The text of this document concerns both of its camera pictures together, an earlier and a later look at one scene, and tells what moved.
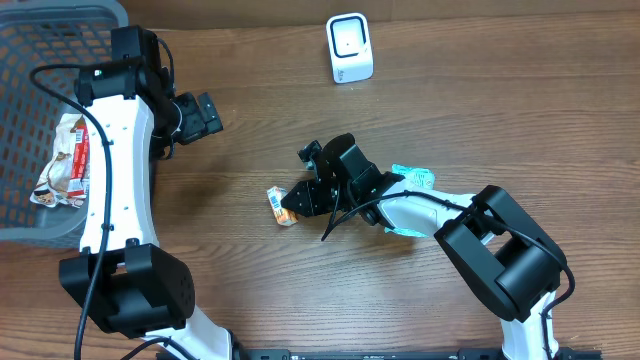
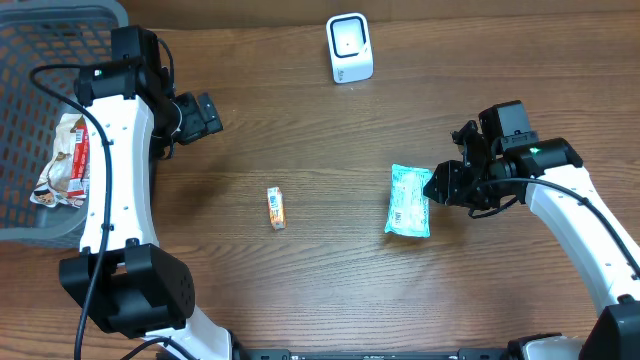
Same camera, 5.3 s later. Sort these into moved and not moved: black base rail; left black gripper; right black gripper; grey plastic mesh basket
Moved: right black gripper
Not moved: black base rail; left black gripper; grey plastic mesh basket
